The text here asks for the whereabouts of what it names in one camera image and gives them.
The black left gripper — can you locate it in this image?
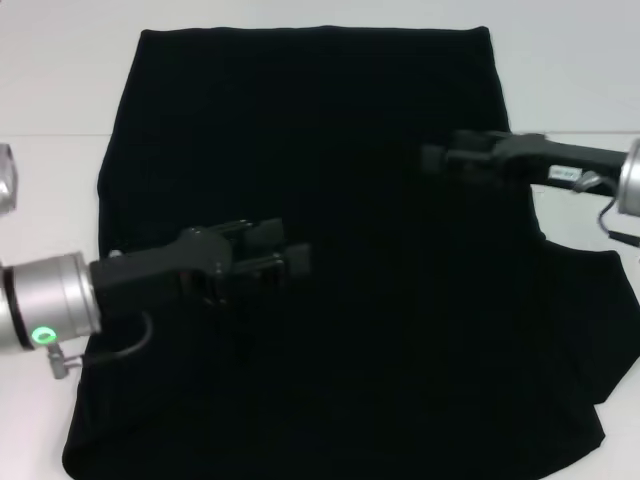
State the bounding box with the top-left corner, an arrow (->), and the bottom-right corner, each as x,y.
89,217 -> 314,321

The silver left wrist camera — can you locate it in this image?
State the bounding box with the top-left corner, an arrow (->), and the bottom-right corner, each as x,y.
0,144 -> 21,216

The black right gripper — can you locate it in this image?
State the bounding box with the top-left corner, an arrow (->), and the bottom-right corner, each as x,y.
422,129 -> 629,194

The left gripper cable with connectors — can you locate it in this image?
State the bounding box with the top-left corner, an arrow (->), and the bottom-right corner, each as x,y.
47,249 -> 154,381

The black shirt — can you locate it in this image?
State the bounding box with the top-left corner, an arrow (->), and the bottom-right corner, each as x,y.
61,24 -> 640,480

